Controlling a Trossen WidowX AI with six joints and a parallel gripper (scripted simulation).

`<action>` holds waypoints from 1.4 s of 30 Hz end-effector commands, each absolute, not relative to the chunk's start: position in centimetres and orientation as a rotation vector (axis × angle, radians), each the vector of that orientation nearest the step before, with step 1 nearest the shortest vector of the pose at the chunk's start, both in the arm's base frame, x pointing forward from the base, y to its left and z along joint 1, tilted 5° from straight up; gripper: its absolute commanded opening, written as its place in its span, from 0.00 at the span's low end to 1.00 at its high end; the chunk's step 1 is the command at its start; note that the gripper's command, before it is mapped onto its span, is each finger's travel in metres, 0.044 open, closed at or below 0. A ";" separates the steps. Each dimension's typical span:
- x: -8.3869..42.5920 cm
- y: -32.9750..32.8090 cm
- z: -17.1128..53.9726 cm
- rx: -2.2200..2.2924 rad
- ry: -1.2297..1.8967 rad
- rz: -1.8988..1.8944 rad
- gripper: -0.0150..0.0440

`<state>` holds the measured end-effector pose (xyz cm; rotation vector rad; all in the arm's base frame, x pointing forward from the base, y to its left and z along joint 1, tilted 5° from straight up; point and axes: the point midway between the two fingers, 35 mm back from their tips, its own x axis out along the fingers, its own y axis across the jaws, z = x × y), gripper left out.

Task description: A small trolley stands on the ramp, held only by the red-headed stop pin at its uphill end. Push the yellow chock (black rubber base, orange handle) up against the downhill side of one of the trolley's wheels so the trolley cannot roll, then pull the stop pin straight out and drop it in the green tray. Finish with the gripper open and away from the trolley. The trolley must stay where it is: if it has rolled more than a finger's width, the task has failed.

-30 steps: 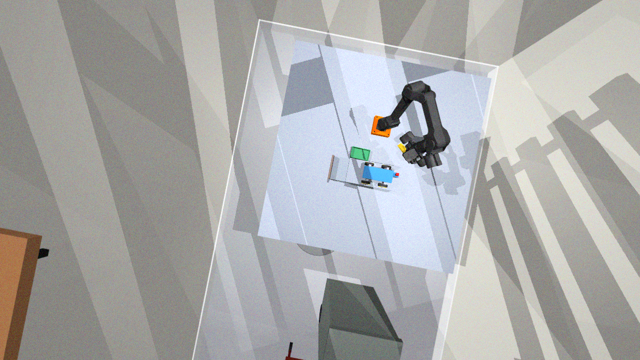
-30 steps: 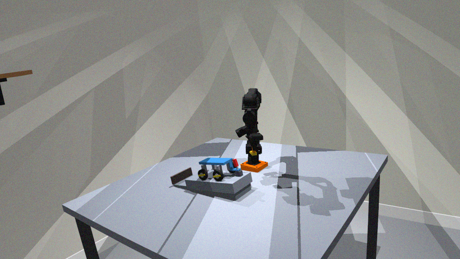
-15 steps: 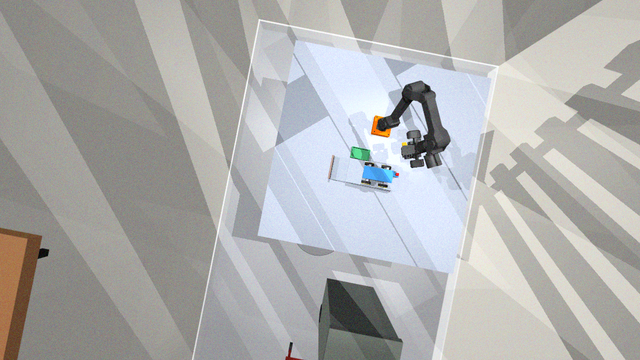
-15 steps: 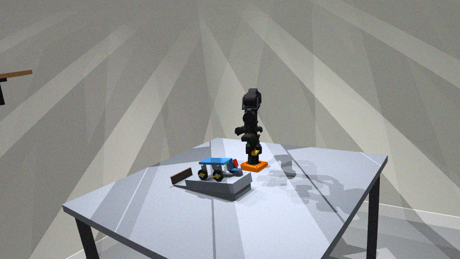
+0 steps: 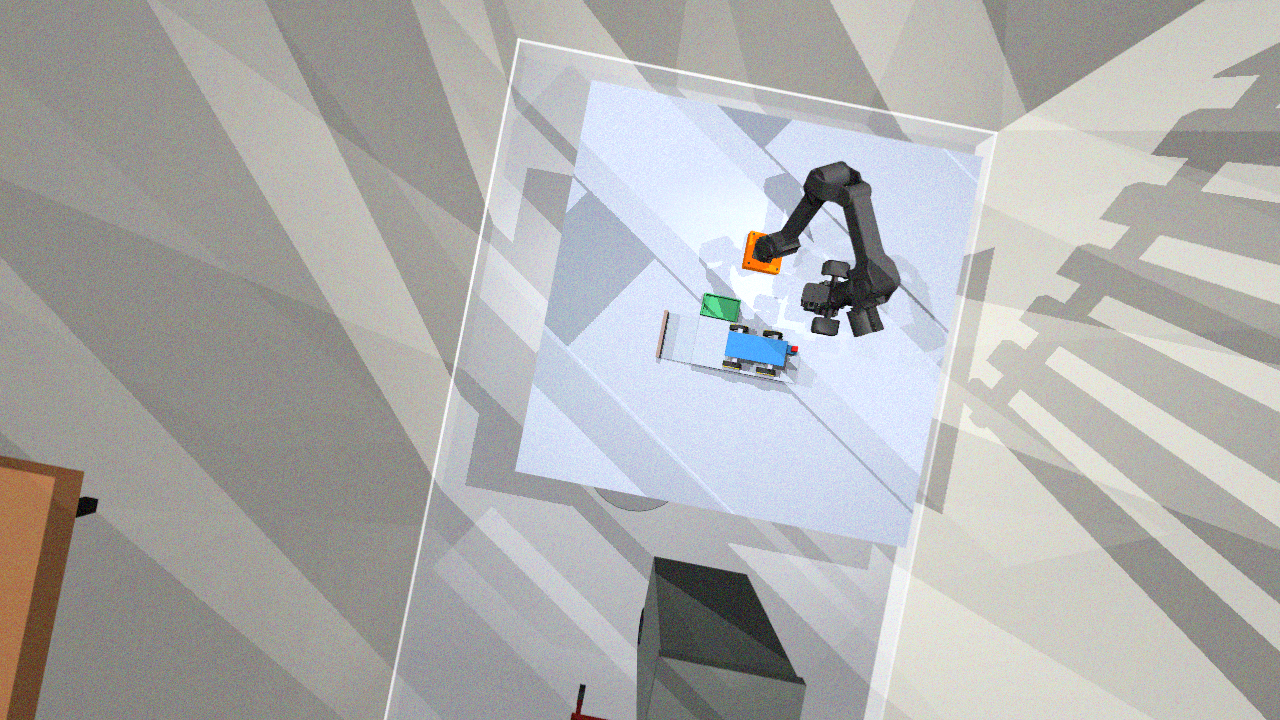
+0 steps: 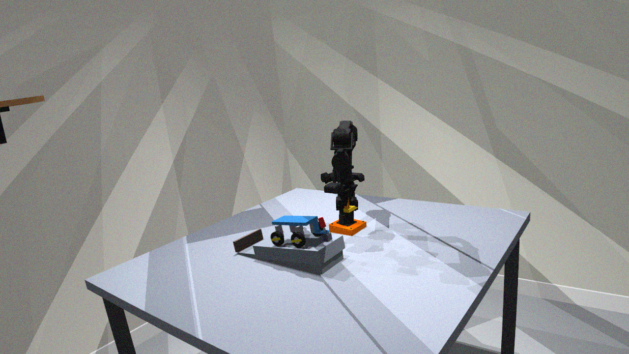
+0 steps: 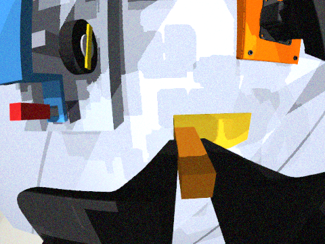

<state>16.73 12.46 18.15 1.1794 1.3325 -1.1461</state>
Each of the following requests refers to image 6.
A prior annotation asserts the red-headed stop pin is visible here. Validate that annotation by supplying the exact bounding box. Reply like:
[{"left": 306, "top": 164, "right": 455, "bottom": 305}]
[{"left": 318, "top": 217, "right": 326, "bottom": 232}]

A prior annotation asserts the yellow wedge chock with orange handle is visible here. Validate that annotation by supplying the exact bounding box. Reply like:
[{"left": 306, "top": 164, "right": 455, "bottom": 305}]
[{"left": 343, "top": 200, "right": 358, "bottom": 213}]

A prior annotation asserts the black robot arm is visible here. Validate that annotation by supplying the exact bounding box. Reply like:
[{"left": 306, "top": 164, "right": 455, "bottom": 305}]
[{"left": 321, "top": 120, "right": 358, "bottom": 227}]

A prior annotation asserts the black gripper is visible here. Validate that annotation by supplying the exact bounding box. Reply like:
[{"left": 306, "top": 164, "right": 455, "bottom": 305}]
[{"left": 324, "top": 164, "right": 365, "bottom": 206}]

